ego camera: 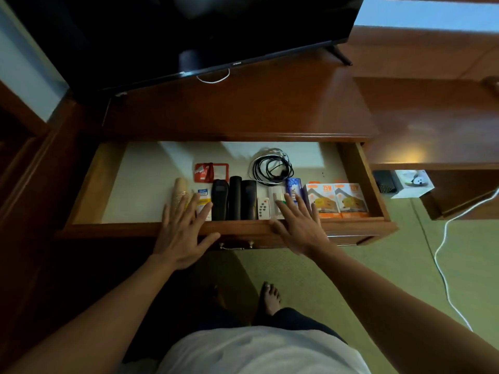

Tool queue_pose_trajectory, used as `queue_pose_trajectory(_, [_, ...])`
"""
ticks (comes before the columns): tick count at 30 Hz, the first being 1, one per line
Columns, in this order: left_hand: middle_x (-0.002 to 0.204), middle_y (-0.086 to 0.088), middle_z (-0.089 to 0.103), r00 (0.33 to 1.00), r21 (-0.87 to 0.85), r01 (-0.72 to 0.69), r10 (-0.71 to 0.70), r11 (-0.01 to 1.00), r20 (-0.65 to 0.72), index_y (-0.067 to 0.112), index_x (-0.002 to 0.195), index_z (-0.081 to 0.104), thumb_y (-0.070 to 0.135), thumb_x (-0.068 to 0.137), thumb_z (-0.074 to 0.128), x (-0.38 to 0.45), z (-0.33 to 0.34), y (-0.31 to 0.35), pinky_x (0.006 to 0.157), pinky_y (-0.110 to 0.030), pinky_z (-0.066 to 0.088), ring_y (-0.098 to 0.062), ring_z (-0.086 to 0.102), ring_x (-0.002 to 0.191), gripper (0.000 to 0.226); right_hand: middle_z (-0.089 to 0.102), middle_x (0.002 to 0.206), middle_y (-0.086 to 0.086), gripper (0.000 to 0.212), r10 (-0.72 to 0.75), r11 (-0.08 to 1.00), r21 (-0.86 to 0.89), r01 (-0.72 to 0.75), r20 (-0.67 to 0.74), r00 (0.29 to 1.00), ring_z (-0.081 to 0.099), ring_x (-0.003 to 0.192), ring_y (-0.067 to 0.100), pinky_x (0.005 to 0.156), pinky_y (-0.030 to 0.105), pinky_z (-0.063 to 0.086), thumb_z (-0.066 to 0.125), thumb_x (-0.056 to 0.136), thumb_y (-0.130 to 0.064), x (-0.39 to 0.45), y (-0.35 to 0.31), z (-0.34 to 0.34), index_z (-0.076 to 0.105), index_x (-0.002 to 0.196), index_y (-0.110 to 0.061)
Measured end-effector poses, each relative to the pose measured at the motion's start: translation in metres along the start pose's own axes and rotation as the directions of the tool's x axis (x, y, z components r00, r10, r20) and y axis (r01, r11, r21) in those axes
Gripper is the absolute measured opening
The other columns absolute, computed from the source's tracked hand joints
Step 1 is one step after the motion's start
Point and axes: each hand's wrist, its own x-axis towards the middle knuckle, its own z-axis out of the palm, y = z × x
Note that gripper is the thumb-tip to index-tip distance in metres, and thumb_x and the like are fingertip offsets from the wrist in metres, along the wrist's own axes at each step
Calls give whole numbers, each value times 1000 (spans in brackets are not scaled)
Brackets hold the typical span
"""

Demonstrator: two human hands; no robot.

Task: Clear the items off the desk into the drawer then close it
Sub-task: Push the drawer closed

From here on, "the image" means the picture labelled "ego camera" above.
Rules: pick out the wooden drawer with white bottom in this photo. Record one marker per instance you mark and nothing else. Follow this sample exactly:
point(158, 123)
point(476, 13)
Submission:
point(140, 183)

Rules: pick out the low wooden side desk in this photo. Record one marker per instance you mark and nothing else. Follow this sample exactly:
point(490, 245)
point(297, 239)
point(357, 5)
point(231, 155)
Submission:
point(429, 120)

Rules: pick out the person's right forearm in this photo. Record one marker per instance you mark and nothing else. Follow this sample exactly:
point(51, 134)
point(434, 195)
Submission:
point(401, 311)

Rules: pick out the person's white shirt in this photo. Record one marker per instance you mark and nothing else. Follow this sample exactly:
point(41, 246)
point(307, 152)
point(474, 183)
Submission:
point(261, 352)

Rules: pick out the white and yellow cream tube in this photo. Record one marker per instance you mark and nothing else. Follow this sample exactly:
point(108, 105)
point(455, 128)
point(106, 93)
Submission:
point(203, 198)

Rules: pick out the person's left hand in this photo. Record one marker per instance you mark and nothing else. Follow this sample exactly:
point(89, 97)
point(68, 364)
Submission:
point(181, 237)

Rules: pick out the person's right hand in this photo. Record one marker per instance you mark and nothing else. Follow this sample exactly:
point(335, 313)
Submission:
point(302, 229)

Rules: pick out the black flat television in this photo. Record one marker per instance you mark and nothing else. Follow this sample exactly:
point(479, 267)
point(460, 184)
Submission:
point(195, 31)

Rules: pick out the stack of paper cups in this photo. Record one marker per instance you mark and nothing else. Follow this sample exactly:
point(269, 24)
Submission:
point(180, 190)

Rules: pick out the person's left forearm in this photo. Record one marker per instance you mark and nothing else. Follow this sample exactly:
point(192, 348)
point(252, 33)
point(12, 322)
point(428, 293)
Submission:
point(89, 323)

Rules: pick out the person's dark trousers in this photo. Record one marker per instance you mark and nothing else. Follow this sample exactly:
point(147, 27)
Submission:
point(296, 319)

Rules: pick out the person's bare foot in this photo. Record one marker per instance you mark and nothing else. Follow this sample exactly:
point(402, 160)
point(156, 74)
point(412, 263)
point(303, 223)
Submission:
point(269, 297)

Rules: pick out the black handheld device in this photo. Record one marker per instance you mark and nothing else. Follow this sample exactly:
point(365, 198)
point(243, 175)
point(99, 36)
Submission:
point(219, 200)

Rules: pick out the white box with green stripe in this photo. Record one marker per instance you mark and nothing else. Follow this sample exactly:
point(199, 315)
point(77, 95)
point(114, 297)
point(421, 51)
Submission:
point(277, 190)

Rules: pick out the black mesh box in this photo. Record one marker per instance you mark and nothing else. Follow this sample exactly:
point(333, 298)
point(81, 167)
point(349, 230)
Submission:
point(385, 182)

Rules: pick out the orange and white charger box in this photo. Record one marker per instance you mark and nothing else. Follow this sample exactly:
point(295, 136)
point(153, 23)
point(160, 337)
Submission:
point(322, 200)
point(351, 200)

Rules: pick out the white remote control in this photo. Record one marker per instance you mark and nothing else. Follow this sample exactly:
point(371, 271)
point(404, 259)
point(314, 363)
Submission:
point(264, 209)

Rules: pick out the blue soap packet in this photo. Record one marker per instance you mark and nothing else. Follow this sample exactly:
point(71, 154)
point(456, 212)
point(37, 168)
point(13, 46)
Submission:
point(294, 187)

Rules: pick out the black remote control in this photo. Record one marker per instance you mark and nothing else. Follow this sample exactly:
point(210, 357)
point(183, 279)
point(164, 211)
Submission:
point(248, 200)

